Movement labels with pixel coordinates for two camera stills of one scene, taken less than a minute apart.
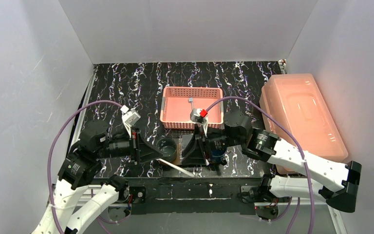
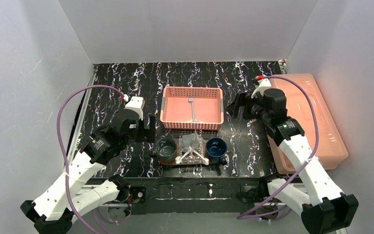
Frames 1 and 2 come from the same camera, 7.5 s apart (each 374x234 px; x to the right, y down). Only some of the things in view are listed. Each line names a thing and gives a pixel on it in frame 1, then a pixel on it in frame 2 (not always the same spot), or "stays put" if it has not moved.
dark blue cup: (217, 154) stays put
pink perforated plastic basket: (175, 108) stays put
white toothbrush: (176, 168) -> (178, 159)
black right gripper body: (203, 148) -> (246, 107)
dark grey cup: (168, 148) stays put
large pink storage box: (296, 101) stays put
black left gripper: (135, 146) -> (140, 129)
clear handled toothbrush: (190, 99) stays put
